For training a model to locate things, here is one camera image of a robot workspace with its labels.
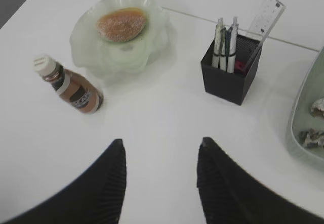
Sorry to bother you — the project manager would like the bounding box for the brown Nescafe coffee bottle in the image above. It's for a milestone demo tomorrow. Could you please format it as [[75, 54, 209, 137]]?
[[32, 55, 104, 114]]

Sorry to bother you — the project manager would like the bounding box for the golden bread roll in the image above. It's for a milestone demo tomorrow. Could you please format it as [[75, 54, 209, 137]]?
[[96, 7, 147, 42]]

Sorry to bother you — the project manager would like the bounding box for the large paper ball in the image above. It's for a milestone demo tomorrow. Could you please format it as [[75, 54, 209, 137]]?
[[310, 98, 324, 118]]

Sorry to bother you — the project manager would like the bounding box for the clear plastic ruler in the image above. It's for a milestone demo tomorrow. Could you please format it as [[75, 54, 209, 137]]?
[[244, 0, 286, 71]]

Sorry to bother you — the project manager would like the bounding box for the blue patterned pen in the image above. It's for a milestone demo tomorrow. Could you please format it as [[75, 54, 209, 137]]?
[[219, 27, 226, 71]]

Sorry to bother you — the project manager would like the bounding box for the small paper ball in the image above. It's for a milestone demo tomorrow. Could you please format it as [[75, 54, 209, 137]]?
[[298, 128, 323, 149]]

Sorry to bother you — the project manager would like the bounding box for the translucent green wavy plate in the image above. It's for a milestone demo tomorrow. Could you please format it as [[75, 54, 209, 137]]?
[[69, 0, 169, 76]]

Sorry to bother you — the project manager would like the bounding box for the yellow grip pen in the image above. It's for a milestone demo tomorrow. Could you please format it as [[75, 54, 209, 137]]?
[[212, 18, 224, 68]]

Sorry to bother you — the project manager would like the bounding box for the white grey pen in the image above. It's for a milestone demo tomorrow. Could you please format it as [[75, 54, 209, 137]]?
[[227, 16, 238, 73]]

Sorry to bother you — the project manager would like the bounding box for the pink pencil sharpener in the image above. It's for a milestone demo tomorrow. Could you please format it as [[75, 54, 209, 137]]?
[[235, 60, 245, 72]]

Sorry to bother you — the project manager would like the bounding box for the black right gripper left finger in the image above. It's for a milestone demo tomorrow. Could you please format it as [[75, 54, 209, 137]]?
[[7, 139, 127, 223]]

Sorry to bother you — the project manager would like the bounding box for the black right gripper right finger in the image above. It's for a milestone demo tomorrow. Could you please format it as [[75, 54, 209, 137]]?
[[197, 137, 323, 223]]

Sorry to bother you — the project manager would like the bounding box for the black mesh pen holder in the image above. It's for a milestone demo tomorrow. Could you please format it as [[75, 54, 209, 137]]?
[[200, 34, 262, 105]]

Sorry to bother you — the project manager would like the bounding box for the green plastic woven basket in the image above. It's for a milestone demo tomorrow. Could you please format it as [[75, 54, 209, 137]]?
[[286, 50, 323, 172]]

